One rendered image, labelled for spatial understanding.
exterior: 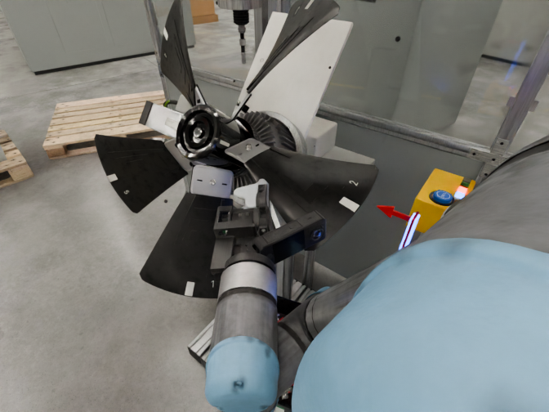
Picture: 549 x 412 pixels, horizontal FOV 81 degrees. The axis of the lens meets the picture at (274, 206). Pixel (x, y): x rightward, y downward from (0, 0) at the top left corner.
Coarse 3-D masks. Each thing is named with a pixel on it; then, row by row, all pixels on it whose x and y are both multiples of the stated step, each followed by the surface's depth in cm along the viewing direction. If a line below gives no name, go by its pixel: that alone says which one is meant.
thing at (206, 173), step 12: (204, 168) 70; (216, 168) 71; (192, 180) 69; (204, 180) 70; (216, 180) 71; (228, 180) 72; (192, 192) 69; (204, 192) 70; (216, 192) 71; (228, 192) 72
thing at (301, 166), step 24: (264, 168) 61; (288, 168) 62; (312, 168) 62; (336, 168) 62; (360, 168) 62; (288, 192) 58; (312, 192) 58; (336, 192) 58; (360, 192) 58; (288, 216) 55; (336, 216) 55
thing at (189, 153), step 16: (192, 112) 67; (208, 112) 65; (176, 128) 69; (192, 128) 67; (208, 128) 65; (224, 128) 64; (240, 128) 74; (176, 144) 68; (192, 144) 66; (208, 144) 65; (192, 160) 66; (208, 160) 66; (224, 160) 69
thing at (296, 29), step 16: (304, 0) 66; (320, 0) 60; (288, 16) 71; (304, 16) 61; (320, 16) 57; (288, 32) 63; (304, 32) 58; (288, 48) 59; (272, 64) 61; (256, 80) 64
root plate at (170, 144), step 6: (174, 138) 73; (168, 144) 75; (174, 144) 74; (174, 150) 76; (174, 156) 77; (180, 156) 76; (180, 162) 78; (186, 162) 77; (192, 162) 77; (186, 168) 79
